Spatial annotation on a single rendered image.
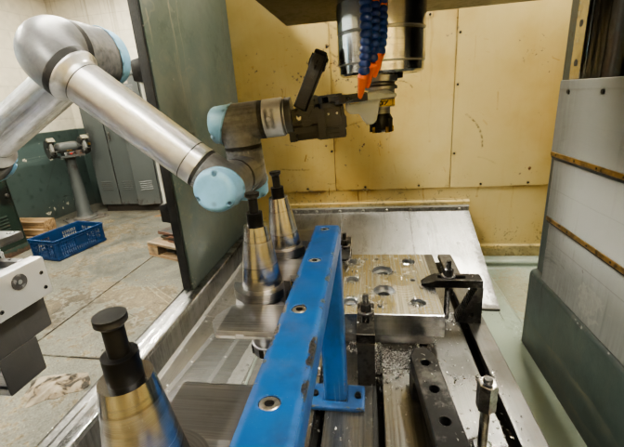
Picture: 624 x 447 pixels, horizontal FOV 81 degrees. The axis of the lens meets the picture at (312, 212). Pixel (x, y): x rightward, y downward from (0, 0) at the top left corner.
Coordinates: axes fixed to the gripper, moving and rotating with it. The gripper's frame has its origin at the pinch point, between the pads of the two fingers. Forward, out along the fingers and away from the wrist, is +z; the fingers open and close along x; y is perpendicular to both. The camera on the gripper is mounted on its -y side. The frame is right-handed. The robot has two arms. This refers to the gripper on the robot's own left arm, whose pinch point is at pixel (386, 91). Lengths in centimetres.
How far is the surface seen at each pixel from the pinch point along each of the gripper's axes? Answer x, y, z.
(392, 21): 7.9, -10.8, 0.5
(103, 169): -418, 57, -350
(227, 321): 45, 19, -22
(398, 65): 7.5, -4.0, 1.3
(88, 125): -419, -4, -353
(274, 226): 29.2, 14.9, -19.6
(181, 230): -36, 36, -65
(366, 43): 19.3, -6.8, -4.9
